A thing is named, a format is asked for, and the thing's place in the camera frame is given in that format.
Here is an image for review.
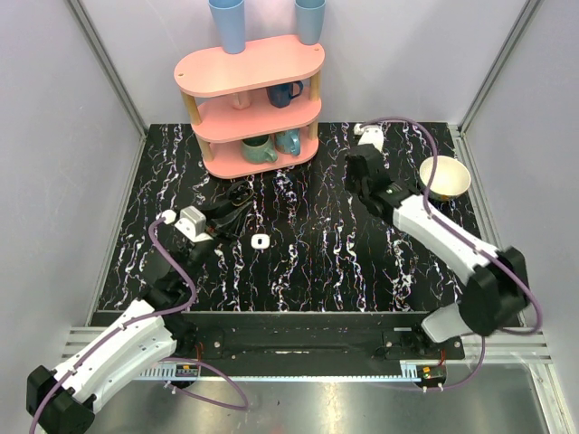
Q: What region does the dark blue mug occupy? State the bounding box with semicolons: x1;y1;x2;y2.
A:
266;80;304;109

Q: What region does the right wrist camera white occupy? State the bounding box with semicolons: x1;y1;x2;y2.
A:
354;123;384;152

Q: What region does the left light blue cup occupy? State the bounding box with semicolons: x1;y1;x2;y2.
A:
208;0;246;54

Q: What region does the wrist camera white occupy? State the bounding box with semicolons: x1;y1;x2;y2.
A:
354;123;384;152
160;205;213;243

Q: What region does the right light blue cup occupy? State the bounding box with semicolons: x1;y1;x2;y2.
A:
295;0;326;45

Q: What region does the black earbud charging case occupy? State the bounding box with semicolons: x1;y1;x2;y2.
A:
226;180;254;207

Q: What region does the pink mug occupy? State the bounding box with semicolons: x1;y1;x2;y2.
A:
231;91;252;110

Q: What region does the pink three-tier shelf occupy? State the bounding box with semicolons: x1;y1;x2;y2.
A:
174;34;326;179

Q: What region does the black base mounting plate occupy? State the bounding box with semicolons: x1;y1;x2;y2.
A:
185;312;465;382

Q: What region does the light blue butterfly mug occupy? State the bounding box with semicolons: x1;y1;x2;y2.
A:
275;128;301;156

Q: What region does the cream bowl green outside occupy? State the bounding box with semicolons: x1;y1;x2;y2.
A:
429;156;471;202

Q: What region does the white earbud charging case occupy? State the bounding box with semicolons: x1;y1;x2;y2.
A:
251;233;271;250

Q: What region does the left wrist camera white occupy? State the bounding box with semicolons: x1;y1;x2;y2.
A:
160;205;213;243

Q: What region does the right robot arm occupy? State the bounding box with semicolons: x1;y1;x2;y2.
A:
345;144;530;359

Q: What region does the green ceramic mug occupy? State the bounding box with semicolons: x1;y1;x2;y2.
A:
242;135;278;164

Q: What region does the light blue cup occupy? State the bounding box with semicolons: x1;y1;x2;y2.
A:
295;0;326;45
208;0;246;54

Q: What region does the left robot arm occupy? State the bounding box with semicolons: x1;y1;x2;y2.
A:
25;197;250;433

